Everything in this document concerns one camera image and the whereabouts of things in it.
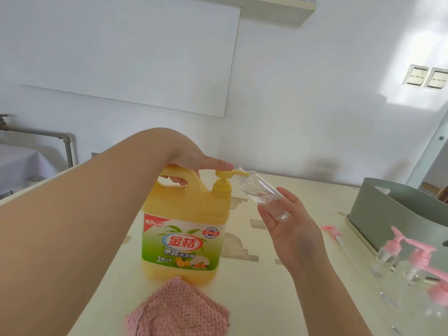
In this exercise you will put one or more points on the person's left forearm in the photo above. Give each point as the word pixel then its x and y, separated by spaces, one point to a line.
pixel 70 234

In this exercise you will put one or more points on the grey metal pipe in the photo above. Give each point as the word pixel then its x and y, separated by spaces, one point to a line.
pixel 49 134

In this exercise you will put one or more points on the white wall board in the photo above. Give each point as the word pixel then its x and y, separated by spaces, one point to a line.
pixel 122 48

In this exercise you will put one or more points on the person's left hand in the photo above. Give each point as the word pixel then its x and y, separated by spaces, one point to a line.
pixel 190 155

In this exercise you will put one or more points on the red pipe valve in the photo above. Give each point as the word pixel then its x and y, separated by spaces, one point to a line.
pixel 3 120

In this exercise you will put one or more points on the white door frame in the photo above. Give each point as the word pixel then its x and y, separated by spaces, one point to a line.
pixel 427 153

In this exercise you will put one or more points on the pink textured cloth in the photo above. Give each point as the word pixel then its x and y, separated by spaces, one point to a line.
pixel 178 307

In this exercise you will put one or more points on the white wall switch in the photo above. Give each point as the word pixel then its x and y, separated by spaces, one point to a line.
pixel 415 75
pixel 437 78

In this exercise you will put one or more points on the yellow detergent jug with pump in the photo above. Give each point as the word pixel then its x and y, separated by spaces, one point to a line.
pixel 189 202

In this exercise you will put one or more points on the white tablecloth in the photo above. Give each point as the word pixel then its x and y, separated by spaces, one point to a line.
pixel 21 167

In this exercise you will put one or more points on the small clear plastic bottle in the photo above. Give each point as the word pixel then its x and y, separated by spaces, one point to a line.
pixel 381 264
pixel 397 283
pixel 259 192
pixel 435 318

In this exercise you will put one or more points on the person's right hand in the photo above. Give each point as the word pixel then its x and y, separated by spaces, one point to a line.
pixel 297 241

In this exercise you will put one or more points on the grey-green plastic basket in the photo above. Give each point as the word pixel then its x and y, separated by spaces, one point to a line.
pixel 388 213

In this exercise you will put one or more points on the dark wooden chair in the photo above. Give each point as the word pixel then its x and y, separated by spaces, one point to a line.
pixel 442 195

